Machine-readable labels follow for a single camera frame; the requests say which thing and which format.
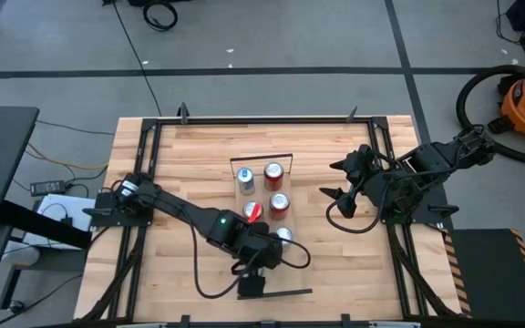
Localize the black hazard-striped mat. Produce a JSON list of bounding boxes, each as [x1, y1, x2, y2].
[[442, 227, 525, 325]]

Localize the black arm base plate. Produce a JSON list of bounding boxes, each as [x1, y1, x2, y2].
[[380, 181, 456, 225], [89, 190, 155, 228]]

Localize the black desk beam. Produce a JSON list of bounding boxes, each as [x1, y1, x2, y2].
[[0, 199, 94, 251]]

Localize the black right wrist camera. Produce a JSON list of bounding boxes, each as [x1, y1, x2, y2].
[[335, 199, 360, 220]]

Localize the yellow floor cable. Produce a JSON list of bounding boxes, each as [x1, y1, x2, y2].
[[26, 142, 109, 171]]

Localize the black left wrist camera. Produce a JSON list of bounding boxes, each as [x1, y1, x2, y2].
[[236, 272, 267, 300]]

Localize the silver slim can blue tab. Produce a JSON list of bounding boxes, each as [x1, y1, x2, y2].
[[236, 167, 256, 197]]

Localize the wooden shelf black metal ends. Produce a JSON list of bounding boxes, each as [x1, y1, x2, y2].
[[229, 153, 314, 302]]

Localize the dark red beverage can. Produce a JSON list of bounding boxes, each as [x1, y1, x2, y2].
[[262, 161, 285, 192]]

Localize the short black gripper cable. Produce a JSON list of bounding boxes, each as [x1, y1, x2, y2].
[[279, 237, 313, 271]]

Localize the black power adapter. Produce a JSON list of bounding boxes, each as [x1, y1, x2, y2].
[[29, 179, 67, 198]]

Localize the red can wide silver top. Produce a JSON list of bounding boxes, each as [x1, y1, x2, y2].
[[242, 200, 265, 225]]

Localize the long black floor cable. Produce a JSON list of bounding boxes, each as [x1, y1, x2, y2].
[[102, 0, 163, 118]]

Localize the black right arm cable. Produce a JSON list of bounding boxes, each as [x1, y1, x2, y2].
[[324, 184, 385, 235]]

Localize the light green beverage can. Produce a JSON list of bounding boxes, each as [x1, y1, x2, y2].
[[274, 226, 295, 251]]

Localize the white box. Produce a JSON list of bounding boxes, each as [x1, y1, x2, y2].
[[22, 193, 98, 251]]

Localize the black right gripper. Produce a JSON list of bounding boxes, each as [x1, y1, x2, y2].
[[318, 144, 385, 206]]

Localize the coiled black cable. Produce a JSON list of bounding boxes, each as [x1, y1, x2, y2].
[[141, 0, 180, 33]]

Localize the orange-red beverage can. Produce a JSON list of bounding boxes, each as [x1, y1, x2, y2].
[[268, 191, 292, 222]]

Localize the long black arm cable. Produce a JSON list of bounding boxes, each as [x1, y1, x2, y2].
[[190, 213, 257, 301]]

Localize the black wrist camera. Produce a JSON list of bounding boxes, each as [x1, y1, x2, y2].
[[335, 199, 360, 220], [236, 272, 267, 300]]

